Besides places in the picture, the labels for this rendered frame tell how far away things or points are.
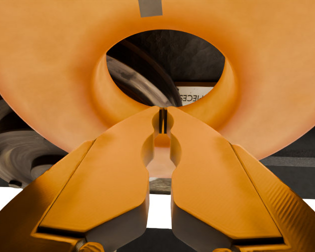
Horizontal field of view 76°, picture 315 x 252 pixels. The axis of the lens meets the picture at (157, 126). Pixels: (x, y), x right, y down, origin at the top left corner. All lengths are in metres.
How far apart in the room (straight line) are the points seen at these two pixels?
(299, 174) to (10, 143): 9.14
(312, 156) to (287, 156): 0.60
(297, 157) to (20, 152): 5.86
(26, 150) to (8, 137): 0.05
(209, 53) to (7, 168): 0.47
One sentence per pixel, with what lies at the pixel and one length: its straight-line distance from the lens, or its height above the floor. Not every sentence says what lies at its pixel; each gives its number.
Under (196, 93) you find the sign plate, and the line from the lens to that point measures 0.51.
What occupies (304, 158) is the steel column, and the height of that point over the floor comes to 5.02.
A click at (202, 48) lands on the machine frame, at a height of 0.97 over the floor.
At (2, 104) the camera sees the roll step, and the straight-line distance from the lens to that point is 0.40.
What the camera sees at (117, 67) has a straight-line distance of 0.32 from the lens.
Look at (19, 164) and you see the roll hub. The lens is 0.47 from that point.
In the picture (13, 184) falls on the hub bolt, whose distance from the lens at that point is 0.52.
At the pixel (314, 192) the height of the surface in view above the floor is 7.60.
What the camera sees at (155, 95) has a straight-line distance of 0.34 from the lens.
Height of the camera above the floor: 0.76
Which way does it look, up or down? 48 degrees up
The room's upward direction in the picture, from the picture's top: 178 degrees clockwise
